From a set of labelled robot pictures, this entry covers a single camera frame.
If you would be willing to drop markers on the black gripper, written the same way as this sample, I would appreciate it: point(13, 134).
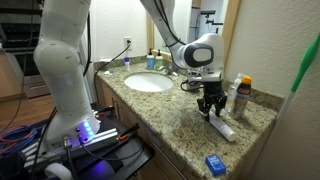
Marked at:
point(212, 89)

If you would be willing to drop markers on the white and blue tube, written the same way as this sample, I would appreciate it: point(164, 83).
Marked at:
point(222, 128)

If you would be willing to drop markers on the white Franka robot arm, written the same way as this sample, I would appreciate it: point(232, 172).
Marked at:
point(63, 73)

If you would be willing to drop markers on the clear bottle white cap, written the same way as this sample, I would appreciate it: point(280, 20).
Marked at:
point(231, 95)

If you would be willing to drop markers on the orange cap spray bottle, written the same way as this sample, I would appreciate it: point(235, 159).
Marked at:
point(241, 98)

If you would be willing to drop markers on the chrome faucet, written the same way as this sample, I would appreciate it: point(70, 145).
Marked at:
point(169, 70)

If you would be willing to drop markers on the blue floss box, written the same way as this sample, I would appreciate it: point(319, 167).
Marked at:
point(215, 164)

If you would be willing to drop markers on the white sink basin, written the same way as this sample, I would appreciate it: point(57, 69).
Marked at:
point(148, 82)

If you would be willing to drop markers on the green soap pump bottle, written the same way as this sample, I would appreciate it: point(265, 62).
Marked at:
point(159, 62)

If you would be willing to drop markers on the blue soap pump bottle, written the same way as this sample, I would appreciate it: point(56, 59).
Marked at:
point(150, 61)

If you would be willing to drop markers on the wooden framed mirror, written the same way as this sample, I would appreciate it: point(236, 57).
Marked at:
point(230, 30)

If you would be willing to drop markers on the wooden vanity cabinet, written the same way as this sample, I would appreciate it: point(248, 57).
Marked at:
point(156, 163)

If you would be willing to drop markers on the black clamp red tips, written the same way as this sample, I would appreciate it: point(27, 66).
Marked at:
point(105, 110)
point(129, 131)

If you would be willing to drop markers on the small white bottle blue cap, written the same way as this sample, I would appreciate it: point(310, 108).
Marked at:
point(127, 63)

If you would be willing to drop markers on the black cart top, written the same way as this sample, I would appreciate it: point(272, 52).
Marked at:
point(130, 156)

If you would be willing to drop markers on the small green soap piece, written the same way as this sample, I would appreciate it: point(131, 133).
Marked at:
point(108, 71)

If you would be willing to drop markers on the white tape roll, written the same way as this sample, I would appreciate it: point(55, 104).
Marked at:
point(56, 170)

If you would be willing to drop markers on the white drawer unit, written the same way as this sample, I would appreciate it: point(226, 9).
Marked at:
point(36, 86)

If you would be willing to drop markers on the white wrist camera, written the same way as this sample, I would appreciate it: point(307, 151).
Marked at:
point(194, 79)

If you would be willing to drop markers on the white wall outlet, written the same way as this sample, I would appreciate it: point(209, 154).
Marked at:
point(127, 42)

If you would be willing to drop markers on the aluminium robot base mount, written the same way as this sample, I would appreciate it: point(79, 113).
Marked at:
point(100, 138)

